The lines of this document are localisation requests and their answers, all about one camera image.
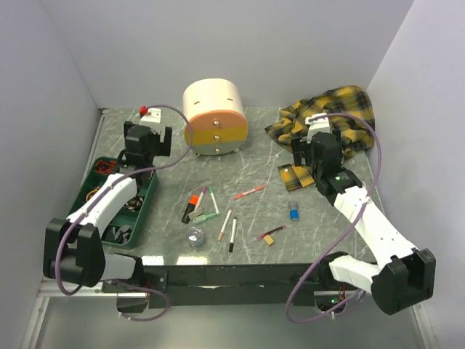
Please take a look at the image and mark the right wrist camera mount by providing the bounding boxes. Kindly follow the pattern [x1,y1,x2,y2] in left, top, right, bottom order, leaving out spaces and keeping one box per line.
[304,113,331,143]

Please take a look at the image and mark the black base beam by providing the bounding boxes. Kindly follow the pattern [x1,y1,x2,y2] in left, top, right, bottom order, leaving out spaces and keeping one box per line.
[127,263,341,306]

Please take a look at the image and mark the pink cap marker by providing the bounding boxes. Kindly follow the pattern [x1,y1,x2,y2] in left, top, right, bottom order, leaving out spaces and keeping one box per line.
[217,209,233,241]

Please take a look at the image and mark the orange black highlighter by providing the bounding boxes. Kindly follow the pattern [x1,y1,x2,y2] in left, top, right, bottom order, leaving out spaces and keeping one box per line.
[181,195,198,224]

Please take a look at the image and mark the orange red pen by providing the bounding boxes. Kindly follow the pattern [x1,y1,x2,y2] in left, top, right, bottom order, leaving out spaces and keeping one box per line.
[233,185,267,200]

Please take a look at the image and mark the yellow plaid cloth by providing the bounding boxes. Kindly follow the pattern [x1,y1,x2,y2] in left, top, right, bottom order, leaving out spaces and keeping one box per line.
[265,86,375,195]

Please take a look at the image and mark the grey eraser block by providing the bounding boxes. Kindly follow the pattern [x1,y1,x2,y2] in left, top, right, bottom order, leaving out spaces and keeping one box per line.
[188,207,203,220]

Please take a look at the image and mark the floral tape roll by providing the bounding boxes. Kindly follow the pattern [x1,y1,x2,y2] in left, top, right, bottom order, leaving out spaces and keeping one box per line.
[124,196,144,212]

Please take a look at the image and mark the black cap marker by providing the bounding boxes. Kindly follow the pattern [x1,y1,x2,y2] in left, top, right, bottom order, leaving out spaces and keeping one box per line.
[228,217,238,253]

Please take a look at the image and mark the dark red pen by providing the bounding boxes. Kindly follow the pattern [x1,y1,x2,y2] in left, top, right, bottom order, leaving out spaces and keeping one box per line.
[256,225,286,240]

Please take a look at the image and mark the orange rubber bands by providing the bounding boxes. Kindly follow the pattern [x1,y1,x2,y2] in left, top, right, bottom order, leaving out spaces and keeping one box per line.
[93,159,117,175]

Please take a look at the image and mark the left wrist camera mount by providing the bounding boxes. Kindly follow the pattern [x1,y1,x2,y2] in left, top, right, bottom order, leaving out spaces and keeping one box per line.
[139,106,161,129]

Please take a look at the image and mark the yellow rubber bands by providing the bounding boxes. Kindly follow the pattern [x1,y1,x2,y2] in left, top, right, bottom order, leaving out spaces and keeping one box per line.
[85,186,100,201]

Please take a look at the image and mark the blue glue stick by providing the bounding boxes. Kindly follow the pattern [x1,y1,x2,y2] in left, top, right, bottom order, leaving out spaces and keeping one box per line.
[288,201,299,221]

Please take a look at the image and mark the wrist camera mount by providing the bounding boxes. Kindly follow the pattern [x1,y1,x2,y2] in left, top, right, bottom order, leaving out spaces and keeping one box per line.
[139,106,161,129]
[304,113,331,143]

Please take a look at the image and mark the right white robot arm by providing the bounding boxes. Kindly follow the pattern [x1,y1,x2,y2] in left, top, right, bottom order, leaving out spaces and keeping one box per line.
[291,132,436,315]

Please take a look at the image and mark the round drawer organizer box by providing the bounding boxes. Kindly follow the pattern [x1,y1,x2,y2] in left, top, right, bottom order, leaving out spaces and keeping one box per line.
[182,79,248,156]

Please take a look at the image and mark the purple cap marker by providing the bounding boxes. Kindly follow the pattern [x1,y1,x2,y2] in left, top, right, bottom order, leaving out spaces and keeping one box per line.
[194,185,207,211]

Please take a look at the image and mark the clear tape roll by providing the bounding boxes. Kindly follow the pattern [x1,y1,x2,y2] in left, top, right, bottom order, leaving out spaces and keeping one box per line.
[186,227,206,249]

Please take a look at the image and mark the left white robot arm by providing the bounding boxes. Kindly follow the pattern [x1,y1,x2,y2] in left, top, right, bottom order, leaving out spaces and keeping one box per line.
[43,121,172,295]

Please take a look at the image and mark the green cap marker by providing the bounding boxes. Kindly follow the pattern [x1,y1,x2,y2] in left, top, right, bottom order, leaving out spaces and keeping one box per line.
[208,185,220,216]

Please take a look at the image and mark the small tan eraser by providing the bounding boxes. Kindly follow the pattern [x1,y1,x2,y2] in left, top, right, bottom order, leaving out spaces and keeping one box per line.
[263,235,275,246]

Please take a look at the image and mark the green compartment tray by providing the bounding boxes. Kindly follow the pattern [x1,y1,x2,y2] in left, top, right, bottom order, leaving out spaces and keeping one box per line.
[67,156,158,249]

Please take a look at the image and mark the black binder clips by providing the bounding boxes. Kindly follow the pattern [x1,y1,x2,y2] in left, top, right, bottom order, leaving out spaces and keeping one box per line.
[102,225,132,244]

